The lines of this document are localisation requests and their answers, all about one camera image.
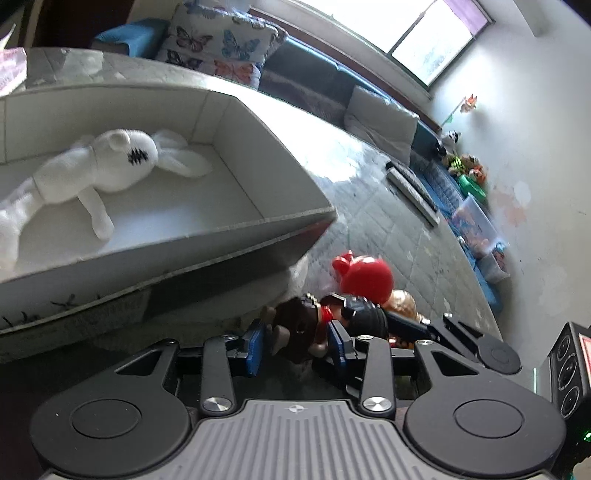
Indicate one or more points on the dark teal sofa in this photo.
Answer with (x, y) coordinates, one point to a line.
(304, 64)

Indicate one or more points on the brown-haired doll figure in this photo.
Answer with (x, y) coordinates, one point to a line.
(295, 327)

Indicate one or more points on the pink tissue pack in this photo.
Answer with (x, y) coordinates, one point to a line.
(11, 69)

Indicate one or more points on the panda plush toy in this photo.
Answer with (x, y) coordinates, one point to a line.
(449, 141)

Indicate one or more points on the golden round toy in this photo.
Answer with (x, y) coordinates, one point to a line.
(402, 302)

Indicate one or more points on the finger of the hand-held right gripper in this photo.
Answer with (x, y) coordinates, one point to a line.
(415, 326)

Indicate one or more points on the black fist toy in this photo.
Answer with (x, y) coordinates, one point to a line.
(367, 316)

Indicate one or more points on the clear plastic storage bin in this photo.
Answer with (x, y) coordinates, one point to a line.
(475, 224)

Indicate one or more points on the grey remote control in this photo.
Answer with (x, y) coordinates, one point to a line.
(415, 199)

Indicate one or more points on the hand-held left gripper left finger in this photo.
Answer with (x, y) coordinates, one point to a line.
(255, 348)

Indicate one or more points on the butterfly print pillow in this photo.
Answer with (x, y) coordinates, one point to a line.
(217, 41)

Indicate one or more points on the window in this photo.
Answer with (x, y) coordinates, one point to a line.
(369, 23)

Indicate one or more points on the blue sofa armrest cover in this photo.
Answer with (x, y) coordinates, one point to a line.
(129, 34)

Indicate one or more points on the grey pillow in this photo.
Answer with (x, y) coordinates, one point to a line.
(383, 122)

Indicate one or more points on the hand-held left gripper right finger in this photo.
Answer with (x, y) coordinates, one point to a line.
(339, 345)

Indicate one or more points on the purple curtain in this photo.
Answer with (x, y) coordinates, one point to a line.
(466, 11)

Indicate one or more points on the pile of plush toys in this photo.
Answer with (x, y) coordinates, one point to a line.
(464, 168)

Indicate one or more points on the cardboard box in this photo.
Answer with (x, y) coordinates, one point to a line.
(157, 217)

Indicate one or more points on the red round toy figure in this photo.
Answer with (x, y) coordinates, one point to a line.
(369, 279)

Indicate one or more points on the white plush rabbit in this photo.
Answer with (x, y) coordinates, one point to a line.
(92, 170)

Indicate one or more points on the artificial flower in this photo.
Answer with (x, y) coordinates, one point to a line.
(468, 102)

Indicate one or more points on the black remote control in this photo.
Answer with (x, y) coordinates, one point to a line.
(411, 177)

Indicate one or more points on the small clear plastic bin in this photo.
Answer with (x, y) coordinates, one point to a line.
(494, 267)

